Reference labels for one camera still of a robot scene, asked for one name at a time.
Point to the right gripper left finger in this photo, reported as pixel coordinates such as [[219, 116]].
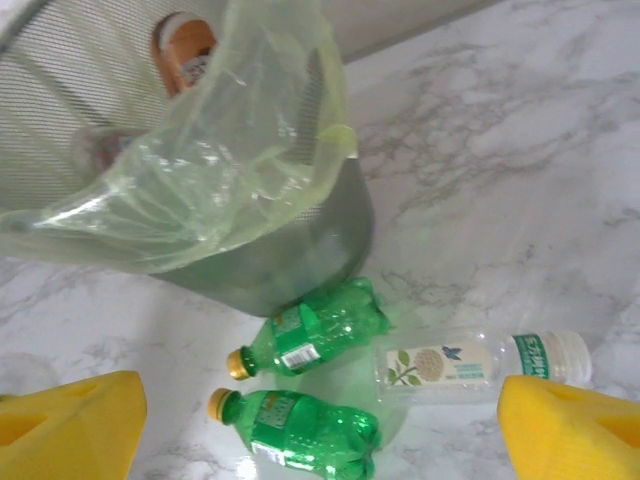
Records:
[[65, 430]]

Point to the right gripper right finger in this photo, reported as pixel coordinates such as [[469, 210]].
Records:
[[570, 440]]

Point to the clear bottle white flower label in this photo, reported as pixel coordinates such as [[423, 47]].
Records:
[[440, 365]]

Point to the green plastic bottle yellow cap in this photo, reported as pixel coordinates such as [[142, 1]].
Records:
[[310, 335], [310, 440]]

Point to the orange bottle red label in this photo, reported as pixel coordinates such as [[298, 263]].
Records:
[[187, 45]]

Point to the pale green bin liner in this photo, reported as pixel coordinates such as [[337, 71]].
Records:
[[175, 200]]

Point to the metal mesh bin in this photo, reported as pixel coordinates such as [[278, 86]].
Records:
[[310, 250]]

